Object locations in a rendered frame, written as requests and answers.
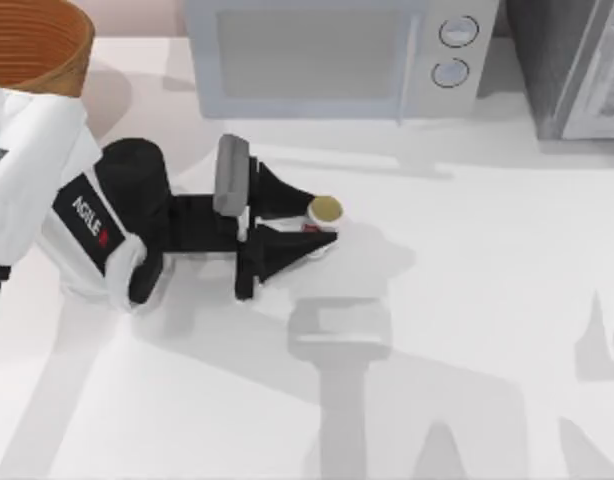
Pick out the pale microwave oven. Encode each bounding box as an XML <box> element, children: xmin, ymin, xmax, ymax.
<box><xmin>181</xmin><ymin>0</ymin><xmax>501</xmax><ymax>127</ymax></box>

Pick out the microwave oven door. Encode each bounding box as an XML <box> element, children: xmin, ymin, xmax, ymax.
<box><xmin>183</xmin><ymin>0</ymin><xmax>419</xmax><ymax>122</ymax></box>

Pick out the brown woven basket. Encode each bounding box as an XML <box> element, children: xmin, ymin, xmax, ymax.
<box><xmin>0</xmin><ymin>0</ymin><xmax>97</xmax><ymax>99</ymax></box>

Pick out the pale grey rounded box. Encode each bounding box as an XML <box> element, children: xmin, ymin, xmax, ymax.
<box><xmin>212</xmin><ymin>133</ymin><xmax>252</xmax><ymax>218</ymax></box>

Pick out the white cup with tan lid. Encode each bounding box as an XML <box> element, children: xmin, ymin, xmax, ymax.
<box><xmin>302</xmin><ymin>195</ymin><xmax>345</xmax><ymax>262</ymax></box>

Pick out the microwave oven knob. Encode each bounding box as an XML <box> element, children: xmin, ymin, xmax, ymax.
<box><xmin>438</xmin><ymin>14</ymin><xmax>481</xmax><ymax>48</ymax></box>
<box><xmin>430</xmin><ymin>55</ymin><xmax>472</xmax><ymax>90</ymax></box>

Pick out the grey cabinet with dark inside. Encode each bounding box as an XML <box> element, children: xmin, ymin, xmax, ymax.
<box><xmin>503</xmin><ymin>0</ymin><xmax>614</xmax><ymax>142</ymax></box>

